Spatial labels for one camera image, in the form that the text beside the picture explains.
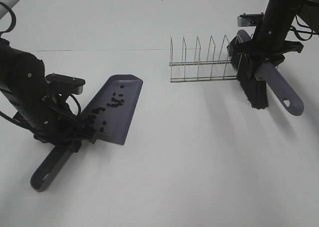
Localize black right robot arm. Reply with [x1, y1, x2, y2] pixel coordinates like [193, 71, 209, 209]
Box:
[229, 0, 319, 59]

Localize chrome wire dish rack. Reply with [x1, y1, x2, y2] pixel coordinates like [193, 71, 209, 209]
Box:
[168, 34, 277, 83]

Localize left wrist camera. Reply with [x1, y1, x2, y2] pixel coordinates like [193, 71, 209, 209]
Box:
[45, 73, 86, 95]

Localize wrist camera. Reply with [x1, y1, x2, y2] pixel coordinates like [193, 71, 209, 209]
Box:
[237, 12, 264, 27]
[45, 73, 86, 95]

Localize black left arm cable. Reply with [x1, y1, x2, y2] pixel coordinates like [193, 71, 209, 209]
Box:
[0, 1, 17, 38]

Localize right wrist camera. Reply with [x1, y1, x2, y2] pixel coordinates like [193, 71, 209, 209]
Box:
[237, 12, 264, 27]

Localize pile of coffee beans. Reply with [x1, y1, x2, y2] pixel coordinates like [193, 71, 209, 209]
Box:
[81, 82, 127, 136]

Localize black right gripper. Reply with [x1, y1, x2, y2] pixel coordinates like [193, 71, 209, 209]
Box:
[233, 2, 305, 68]

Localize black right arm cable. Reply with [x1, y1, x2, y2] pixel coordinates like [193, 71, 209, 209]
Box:
[289, 14, 319, 42]

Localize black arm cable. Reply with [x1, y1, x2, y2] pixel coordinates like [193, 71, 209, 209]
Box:
[289, 14, 319, 42]
[0, 1, 17, 38]

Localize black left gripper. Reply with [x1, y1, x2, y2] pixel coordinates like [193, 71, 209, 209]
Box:
[0, 39, 97, 144]

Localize purple brush black bristles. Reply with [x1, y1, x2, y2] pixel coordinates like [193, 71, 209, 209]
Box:
[227, 29, 304, 116]

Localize purple plastic dustpan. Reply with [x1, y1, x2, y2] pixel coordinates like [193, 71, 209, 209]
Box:
[30, 74, 143, 192]

